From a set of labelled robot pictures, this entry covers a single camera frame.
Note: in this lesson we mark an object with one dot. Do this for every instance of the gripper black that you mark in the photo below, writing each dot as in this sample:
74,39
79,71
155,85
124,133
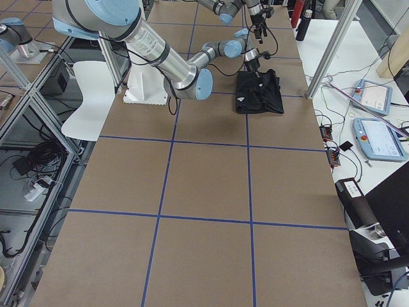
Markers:
251,65
257,23

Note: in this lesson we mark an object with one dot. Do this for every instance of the black graphic t-shirt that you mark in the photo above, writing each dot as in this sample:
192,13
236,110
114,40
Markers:
261,94

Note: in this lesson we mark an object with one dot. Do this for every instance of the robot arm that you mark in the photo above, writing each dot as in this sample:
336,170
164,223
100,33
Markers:
227,10
122,21

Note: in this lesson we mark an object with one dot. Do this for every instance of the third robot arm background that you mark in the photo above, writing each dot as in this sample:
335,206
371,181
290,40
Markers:
18,43

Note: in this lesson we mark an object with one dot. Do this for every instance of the black water bottle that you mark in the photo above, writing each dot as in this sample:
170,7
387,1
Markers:
303,26

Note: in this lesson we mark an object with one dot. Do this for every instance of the red water bottle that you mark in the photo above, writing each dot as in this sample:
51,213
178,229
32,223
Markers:
297,10

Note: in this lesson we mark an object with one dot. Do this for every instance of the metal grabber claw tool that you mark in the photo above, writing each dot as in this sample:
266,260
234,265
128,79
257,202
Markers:
400,131

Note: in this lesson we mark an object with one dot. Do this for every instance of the orange connector board near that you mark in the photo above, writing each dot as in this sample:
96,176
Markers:
333,157

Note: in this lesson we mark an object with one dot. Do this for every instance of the small black square pad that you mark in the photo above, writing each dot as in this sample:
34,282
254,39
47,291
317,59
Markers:
345,146

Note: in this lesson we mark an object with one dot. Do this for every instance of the teach pendant tablet far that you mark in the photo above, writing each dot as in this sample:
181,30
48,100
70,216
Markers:
372,95

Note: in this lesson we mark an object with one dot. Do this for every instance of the teach pendant tablet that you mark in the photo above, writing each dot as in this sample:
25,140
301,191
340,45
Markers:
372,95
377,141

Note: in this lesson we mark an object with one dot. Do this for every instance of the teach pendant tablet near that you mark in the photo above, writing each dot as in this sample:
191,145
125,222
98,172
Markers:
377,141

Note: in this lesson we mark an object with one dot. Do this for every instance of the brown paper table cover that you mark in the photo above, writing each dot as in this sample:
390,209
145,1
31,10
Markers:
208,207

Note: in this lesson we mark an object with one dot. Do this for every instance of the white plastic chair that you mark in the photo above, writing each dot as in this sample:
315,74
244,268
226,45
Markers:
98,93

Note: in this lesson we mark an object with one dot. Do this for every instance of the black box with label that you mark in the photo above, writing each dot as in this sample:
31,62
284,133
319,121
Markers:
357,212

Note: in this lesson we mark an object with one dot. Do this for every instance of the black monitor stand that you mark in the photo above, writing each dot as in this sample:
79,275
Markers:
380,264

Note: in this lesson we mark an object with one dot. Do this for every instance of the white power strip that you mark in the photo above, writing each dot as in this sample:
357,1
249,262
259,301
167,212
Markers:
38,187

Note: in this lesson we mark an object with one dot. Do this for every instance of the aluminium frame post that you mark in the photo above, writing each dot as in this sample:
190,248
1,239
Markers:
332,47

